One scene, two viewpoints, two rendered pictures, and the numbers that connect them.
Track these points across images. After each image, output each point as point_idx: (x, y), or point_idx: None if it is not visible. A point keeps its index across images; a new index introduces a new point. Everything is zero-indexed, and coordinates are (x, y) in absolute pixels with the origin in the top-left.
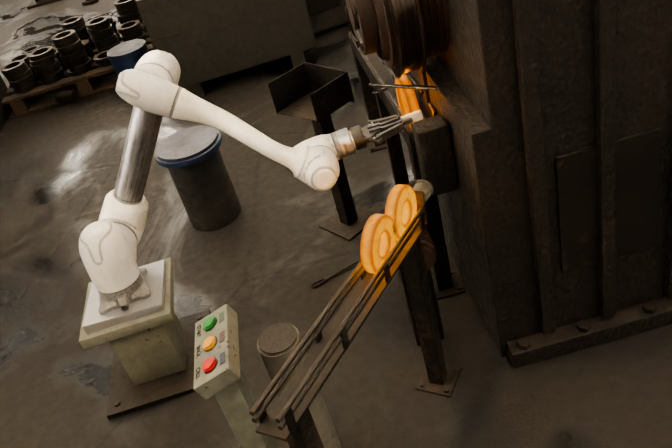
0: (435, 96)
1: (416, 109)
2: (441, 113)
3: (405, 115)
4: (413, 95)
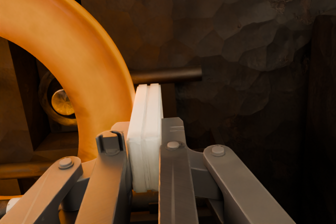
0: None
1: (132, 87)
2: (261, 39)
3: (140, 119)
4: (92, 18)
